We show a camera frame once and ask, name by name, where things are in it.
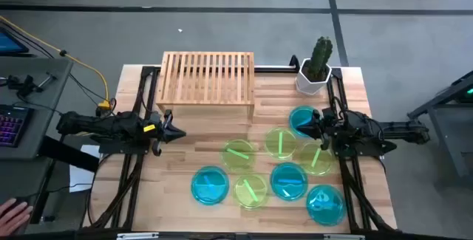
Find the black flat panel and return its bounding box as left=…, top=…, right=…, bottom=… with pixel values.
left=38, top=135, right=100, bottom=174

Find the black clamp tool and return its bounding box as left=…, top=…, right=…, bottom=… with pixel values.
left=0, top=72, right=59, bottom=99

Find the yellow cable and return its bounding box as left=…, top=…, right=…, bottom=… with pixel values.
left=0, top=15, right=111, bottom=103

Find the white hexagonal plant pot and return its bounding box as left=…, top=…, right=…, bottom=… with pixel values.
left=295, top=58, right=333, bottom=96

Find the person's hand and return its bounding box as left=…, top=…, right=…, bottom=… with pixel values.
left=0, top=198, right=34, bottom=236

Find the grey metal cart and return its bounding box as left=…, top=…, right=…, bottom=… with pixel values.
left=407, top=70, right=473, bottom=184

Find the slatted wooden shelf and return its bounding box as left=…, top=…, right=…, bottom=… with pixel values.
left=155, top=50, right=256, bottom=120

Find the transparent blue plastic plate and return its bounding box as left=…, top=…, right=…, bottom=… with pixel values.
left=270, top=162, right=309, bottom=202
left=190, top=165, right=231, bottom=206
left=288, top=105, right=319, bottom=138
left=305, top=184, right=347, bottom=227

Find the grey side desk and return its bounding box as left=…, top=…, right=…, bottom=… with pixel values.
left=0, top=57, right=74, bottom=160

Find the laptop screen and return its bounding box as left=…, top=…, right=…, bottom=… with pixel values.
left=0, top=27, right=30, bottom=57

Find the silver metal bracket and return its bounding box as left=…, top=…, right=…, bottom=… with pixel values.
left=116, top=232, right=160, bottom=240

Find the transparent green plastic plate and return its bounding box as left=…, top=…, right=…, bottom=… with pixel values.
left=220, top=138, right=256, bottom=173
left=232, top=174, right=269, bottom=210
left=297, top=142, right=336, bottom=176
left=264, top=126, right=299, bottom=160

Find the backlit black keyboard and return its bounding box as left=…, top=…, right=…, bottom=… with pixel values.
left=0, top=104, right=33, bottom=148

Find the green cactus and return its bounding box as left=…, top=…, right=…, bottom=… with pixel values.
left=307, top=35, right=333, bottom=82

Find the black cable bundle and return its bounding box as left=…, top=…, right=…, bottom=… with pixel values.
left=88, top=153, right=143, bottom=229
left=339, top=158, right=393, bottom=232

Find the white paper sheet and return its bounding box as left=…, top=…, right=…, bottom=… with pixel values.
left=69, top=143, right=101, bottom=193

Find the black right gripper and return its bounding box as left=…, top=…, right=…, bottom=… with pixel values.
left=295, top=107, right=336, bottom=151

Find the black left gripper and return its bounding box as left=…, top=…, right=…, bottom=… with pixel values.
left=150, top=109, right=187, bottom=157

